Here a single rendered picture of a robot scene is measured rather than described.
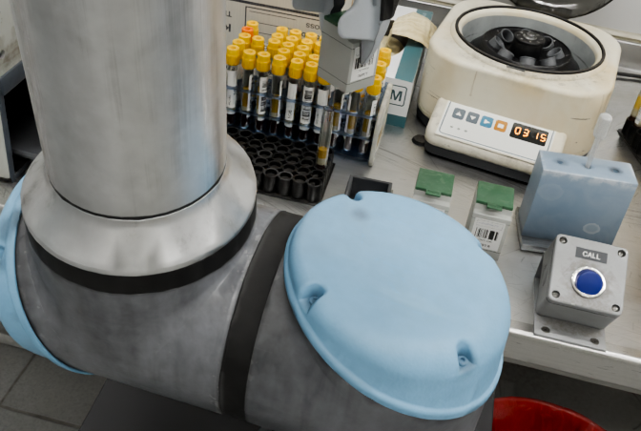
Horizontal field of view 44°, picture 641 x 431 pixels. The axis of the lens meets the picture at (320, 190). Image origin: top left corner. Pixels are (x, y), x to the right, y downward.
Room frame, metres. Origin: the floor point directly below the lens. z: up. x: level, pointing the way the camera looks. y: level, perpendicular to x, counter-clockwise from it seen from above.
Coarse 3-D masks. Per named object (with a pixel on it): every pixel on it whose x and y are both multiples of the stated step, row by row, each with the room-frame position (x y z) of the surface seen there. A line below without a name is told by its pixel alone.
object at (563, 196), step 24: (552, 168) 0.71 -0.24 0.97; (576, 168) 0.71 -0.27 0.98; (600, 168) 0.72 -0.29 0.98; (624, 168) 0.73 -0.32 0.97; (528, 192) 0.73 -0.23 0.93; (552, 192) 0.70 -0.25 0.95; (576, 192) 0.70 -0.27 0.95; (600, 192) 0.70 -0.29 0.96; (624, 192) 0.70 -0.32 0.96; (528, 216) 0.70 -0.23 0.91; (552, 216) 0.70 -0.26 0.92; (576, 216) 0.70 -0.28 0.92; (600, 216) 0.70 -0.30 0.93; (528, 240) 0.69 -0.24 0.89; (552, 240) 0.70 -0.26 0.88; (600, 240) 0.70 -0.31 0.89
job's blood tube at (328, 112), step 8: (328, 112) 0.75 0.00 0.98; (328, 120) 0.75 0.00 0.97; (320, 128) 0.76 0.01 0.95; (328, 128) 0.75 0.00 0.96; (320, 136) 0.75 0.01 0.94; (328, 136) 0.75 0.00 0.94; (320, 144) 0.75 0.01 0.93; (328, 144) 0.75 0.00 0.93; (320, 152) 0.75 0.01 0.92; (328, 152) 0.76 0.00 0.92; (320, 160) 0.75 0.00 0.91; (320, 168) 0.75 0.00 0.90
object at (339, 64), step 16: (336, 32) 0.72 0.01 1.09; (320, 48) 0.74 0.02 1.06; (336, 48) 0.72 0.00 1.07; (352, 48) 0.70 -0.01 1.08; (320, 64) 0.73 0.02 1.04; (336, 64) 0.72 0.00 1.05; (352, 64) 0.71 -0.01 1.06; (368, 64) 0.72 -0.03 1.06; (336, 80) 0.72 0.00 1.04; (352, 80) 0.71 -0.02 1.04; (368, 80) 0.73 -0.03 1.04
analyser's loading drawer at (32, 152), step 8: (8, 120) 0.74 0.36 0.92; (16, 120) 0.74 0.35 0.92; (24, 120) 0.74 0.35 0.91; (32, 120) 0.75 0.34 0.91; (16, 128) 0.73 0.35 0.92; (24, 128) 0.73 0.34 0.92; (32, 128) 0.73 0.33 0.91; (16, 136) 0.71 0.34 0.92; (24, 136) 0.71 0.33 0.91; (32, 136) 0.71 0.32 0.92; (16, 144) 0.70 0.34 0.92; (24, 144) 0.70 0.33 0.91; (32, 144) 0.70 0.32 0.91; (40, 144) 0.70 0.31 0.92; (16, 152) 0.69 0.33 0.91; (24, 152) 0.69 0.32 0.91; (32, 152) 0.69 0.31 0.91; (40, 152) 0.69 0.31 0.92
